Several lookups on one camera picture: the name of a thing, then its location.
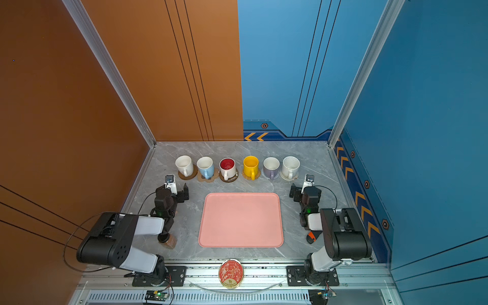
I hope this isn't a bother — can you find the white mug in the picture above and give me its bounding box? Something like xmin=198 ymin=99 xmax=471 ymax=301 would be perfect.
xmin=282 ymin=156 xmax=301 ymax=178

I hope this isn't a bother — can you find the light blue mug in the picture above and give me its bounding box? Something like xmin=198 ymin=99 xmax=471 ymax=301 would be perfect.
xmin=197 ymin=156 xmax=215 ymax=180

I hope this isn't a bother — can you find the purple mug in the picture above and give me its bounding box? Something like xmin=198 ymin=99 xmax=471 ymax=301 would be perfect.
xmin=263 ymin=157 xmax=280 ymax=180

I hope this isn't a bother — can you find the woven rattan coaster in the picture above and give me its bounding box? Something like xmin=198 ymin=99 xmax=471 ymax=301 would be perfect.
xmin=242 ymin=168 xmax=261 ymax=180

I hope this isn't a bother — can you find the pink tray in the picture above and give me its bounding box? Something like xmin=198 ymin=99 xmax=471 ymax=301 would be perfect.
xmin=198 ymin=193 xmax=284 ymax=248

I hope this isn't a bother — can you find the right circuit board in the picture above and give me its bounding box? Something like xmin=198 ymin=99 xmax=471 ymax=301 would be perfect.
xmin=308 ymin=290 xmax=337 ymax=305

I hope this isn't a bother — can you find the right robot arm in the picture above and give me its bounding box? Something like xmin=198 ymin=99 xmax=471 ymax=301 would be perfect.
xmin=287 ymin=183 xmax=372 ymax=286

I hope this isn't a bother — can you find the white zigzag woven coaster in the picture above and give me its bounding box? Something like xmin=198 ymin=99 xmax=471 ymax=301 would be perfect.
xmin=280 ymin=172 xmax=299 ymax=181

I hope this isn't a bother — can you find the glossy dark brown coaster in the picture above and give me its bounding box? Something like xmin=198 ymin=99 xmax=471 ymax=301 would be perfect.
xmin=219 ymin=170 xmax=239 ymax=183

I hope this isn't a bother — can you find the cream mug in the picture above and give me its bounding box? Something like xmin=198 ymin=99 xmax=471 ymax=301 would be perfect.
xmin=175 ymin=155 xmax=193 ymax=176

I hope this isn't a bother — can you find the aluminium front rail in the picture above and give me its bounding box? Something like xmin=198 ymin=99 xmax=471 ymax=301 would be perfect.
xmin=70 ymin=259 xmax=403 ymax=304

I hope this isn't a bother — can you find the black orange utility knife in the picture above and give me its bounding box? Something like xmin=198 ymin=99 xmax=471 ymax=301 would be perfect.
xmin=306 ymin=231 xmax=316 ymax=244

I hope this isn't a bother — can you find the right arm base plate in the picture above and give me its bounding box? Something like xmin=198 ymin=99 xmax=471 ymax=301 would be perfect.
xmin=286 ymin=266 xmax=340 ymax=287

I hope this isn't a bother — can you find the plain brown wooden coaster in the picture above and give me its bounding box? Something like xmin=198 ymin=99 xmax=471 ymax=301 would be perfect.
xmin=177 ymin=164 xmax=199 ymax=180

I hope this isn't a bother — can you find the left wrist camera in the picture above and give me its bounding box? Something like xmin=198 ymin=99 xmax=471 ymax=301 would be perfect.
xmin=163 ymin=175 xmax=177 ymax=195

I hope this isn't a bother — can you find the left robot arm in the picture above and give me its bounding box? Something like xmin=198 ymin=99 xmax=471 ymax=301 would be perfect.
xmin=76 ymin=183 xmax=189 ymax=287

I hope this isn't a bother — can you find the brown spice jar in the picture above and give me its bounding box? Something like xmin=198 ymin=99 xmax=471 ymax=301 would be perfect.
xmin=158 ymin=233 xmax=177 ymax=249

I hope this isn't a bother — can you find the left green circuit board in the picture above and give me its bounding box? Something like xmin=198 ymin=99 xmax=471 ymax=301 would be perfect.
xmin=144 ymin=290 xmax=170 ymax=304

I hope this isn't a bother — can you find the paw print cork coaster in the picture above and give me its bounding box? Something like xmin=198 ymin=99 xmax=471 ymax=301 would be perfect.
xmin=197 ymin=169 xmax=220 ymax=183

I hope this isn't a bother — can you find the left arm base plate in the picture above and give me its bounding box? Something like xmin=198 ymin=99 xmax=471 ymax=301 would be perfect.
xmin=132 ymin=266 xmax=187 ymax=287

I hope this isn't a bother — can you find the red mug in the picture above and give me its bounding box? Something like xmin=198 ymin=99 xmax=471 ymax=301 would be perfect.
xmin=219 ymin=158 xmax=236 ymax=180

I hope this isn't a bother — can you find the yellow mug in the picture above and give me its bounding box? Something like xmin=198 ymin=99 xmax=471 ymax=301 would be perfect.
xmin=243 ymin=156 xmax=259 ymax=170

